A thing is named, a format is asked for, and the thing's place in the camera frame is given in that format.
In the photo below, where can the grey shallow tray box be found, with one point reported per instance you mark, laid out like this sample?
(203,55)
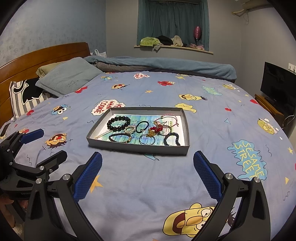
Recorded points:
(132,148)

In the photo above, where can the white wall socket strip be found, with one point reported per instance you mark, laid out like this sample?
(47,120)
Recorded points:
(292,68)

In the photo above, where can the beige cloth on sill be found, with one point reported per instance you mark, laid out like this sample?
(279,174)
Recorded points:
(177,41)

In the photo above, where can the teal window curtain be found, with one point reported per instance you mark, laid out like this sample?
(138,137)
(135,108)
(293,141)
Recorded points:
(170,18)

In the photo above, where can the black television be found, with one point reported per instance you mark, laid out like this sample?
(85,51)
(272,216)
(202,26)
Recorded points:
(279,85)

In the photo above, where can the teal rolled blanket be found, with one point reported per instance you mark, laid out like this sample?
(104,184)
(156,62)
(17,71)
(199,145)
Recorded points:
(174,65)

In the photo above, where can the gold bar hair clip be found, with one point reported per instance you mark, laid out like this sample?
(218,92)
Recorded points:
(101,135)

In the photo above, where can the wooden tv stand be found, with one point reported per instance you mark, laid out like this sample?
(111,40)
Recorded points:
(277,115)

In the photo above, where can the blue green printed paper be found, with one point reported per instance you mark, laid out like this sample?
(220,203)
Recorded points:
(151,130)

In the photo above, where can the wooden headboard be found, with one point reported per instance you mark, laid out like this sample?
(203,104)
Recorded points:
(25,67)

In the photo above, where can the yellow green pillow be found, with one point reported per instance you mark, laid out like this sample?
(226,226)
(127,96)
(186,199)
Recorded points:
(45,69)

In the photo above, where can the wooden window sill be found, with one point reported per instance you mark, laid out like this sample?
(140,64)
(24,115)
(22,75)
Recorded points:
(174,47)

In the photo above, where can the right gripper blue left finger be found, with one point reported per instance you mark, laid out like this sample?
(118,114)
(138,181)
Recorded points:
(84,176)

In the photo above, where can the grey folded blanket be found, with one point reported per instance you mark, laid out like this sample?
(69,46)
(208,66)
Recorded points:
(117,68)

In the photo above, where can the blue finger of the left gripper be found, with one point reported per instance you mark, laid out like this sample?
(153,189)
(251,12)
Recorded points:
(32,136)
(50,164)

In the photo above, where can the pink cloth on sill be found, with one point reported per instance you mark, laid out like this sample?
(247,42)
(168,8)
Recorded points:
(198,47)

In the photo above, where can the striped black white pillow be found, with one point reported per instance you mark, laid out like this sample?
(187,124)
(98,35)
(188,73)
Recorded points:
(25,95)

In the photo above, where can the grey blue pillow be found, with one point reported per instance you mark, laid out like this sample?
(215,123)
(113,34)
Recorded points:
(68,77)

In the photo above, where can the black cloth on sill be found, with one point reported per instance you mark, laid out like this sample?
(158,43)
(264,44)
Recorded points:
(165,40)

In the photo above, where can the green cloth on sill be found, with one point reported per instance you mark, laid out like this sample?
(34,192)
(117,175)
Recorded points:
(151,42)

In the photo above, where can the white plastic bag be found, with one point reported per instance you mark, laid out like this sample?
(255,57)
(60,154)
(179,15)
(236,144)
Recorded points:
(101,54)

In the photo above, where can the pink balloon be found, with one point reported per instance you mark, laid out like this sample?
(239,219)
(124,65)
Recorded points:
(197,34)

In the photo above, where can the person's hand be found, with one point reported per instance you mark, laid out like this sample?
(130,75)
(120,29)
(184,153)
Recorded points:
(4,201)

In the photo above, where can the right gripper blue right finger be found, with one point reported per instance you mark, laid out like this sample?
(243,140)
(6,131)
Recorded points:
(207,173)

